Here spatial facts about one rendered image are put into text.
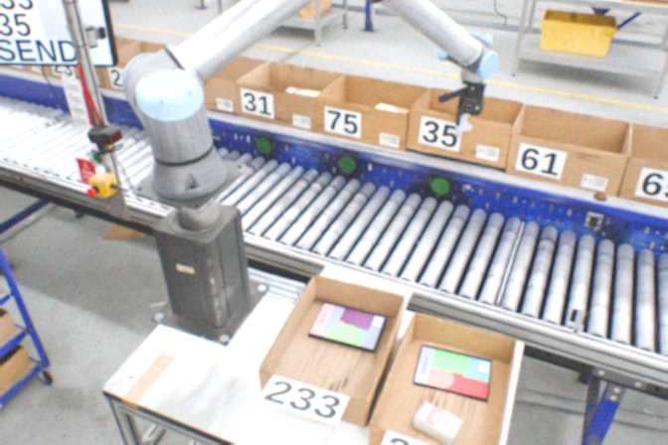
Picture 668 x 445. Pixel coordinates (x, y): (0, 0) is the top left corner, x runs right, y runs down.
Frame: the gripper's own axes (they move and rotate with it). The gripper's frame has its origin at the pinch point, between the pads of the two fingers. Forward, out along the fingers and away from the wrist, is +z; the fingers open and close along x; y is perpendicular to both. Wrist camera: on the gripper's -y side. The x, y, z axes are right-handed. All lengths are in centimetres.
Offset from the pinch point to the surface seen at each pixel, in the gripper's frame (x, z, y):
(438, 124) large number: -0.7, -2.2, -7.2
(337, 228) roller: -34, 35, -30
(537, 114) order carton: 26.8, -7.6, 25.0
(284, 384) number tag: -110, 43, -9
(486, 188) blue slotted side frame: 0.4, 18.5, 14.5
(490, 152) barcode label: 0.6, 4.7, 13.3
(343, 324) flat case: -79, 42, -7
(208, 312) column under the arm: -94, 43, -43
